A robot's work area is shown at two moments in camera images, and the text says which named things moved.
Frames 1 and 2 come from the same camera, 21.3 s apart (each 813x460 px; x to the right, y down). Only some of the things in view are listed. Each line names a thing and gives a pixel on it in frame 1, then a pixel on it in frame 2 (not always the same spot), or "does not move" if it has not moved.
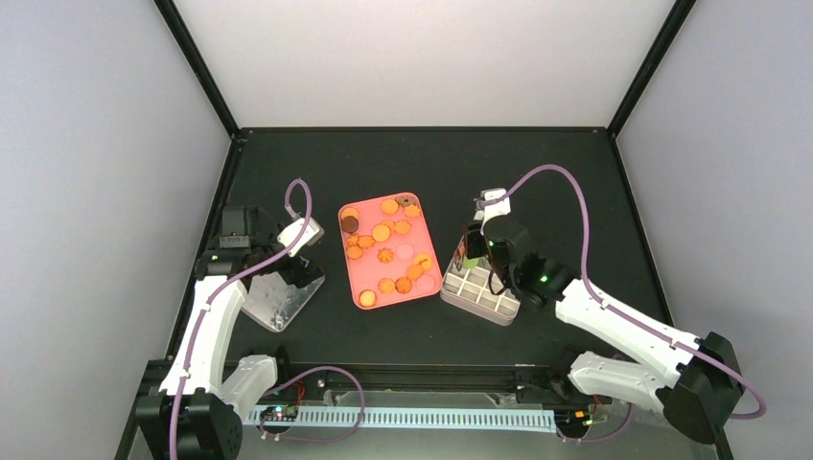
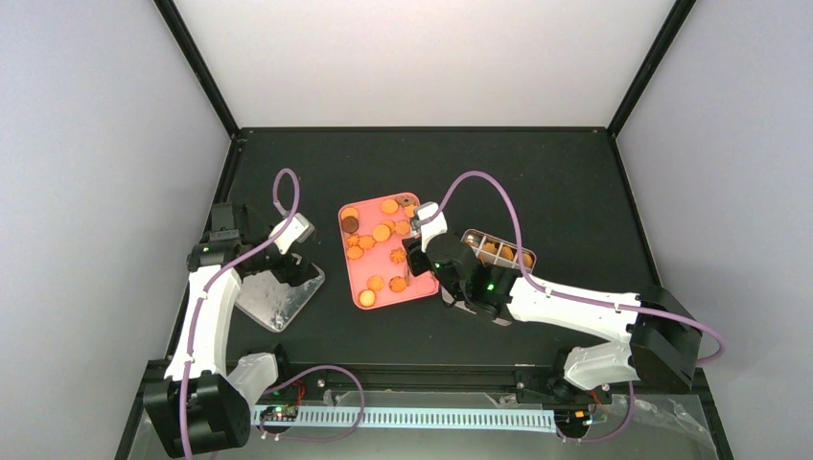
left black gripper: x=304 y=270 does not move
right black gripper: x=472 y=250 → x=409 y=244
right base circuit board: x=573 y=420 does not move
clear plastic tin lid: x=274 y=304 does not move
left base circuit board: x=279 y=414 does not move
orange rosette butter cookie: x=384 y=255 → x=398 y=255
